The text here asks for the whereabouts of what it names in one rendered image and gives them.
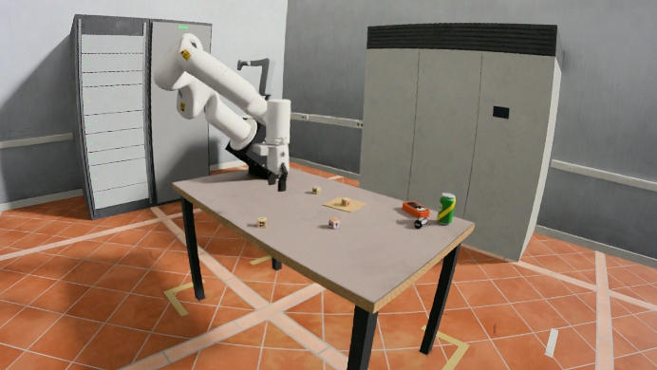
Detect green soda can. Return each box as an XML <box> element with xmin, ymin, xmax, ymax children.
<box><xmin>437</xmin><ymin>193</ymin><xmax>456</xmax><ymax>225</ymax></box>

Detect orange digital multimeter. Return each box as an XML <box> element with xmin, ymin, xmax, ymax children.
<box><xmin>402</xmin><ymin>201</ymin><xmax>430</xmax><ymax>218</ymax></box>

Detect tan square mat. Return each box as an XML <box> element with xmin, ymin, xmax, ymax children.
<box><xmin>323</xmin><ymin>196</ymin><xmax>366</xmax><ymax>213</ymax></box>

